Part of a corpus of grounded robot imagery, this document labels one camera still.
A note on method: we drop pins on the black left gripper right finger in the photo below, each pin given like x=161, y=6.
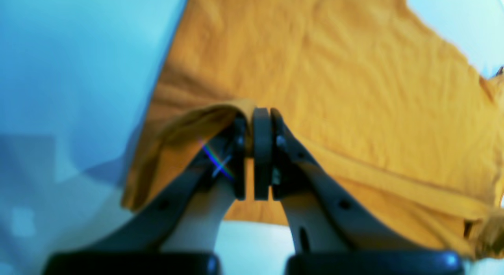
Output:
x=332, y=232

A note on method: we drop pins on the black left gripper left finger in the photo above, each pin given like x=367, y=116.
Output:
x=175, y=234

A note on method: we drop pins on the orange t-shirt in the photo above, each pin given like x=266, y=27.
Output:
x=393, y=112

